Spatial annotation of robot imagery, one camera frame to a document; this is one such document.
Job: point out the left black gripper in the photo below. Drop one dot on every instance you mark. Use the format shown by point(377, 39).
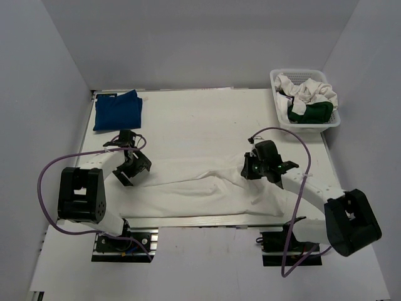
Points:
point(142, 162)

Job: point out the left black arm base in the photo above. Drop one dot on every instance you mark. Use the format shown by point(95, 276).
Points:
point(110, 250)

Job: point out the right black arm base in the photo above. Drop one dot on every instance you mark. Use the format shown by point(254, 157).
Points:
point(272, 245)

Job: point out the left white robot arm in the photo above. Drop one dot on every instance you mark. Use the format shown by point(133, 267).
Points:
point(82, 196)

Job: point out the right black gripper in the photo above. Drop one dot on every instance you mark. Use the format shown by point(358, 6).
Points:
point(247, 172)

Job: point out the dark green t shirt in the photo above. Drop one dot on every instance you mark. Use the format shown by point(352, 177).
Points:
point(317, 113)

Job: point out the white t shirt red logo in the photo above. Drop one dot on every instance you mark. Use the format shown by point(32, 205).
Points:
point(198, 186)

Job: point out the folded blue t shirt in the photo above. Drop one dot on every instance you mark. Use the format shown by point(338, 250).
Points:
point(118, 112)

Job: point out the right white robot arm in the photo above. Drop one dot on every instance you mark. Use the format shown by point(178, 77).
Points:
point(349, 223)

